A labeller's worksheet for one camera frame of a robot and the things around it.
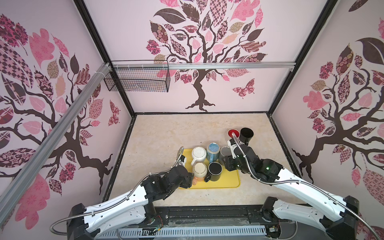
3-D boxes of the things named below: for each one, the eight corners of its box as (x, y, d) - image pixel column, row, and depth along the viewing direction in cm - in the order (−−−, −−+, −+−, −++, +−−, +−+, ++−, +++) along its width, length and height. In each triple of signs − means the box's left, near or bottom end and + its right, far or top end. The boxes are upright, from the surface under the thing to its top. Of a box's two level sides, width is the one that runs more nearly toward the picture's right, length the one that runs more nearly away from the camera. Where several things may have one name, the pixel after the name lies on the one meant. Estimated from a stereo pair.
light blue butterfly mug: (206, 166, 93) (207, 157, 84) (206, 151, 99) (207, 142, 91) (219, 166, 93) (221, 157, 84) (217, 151, 99) (219, 142, 90)
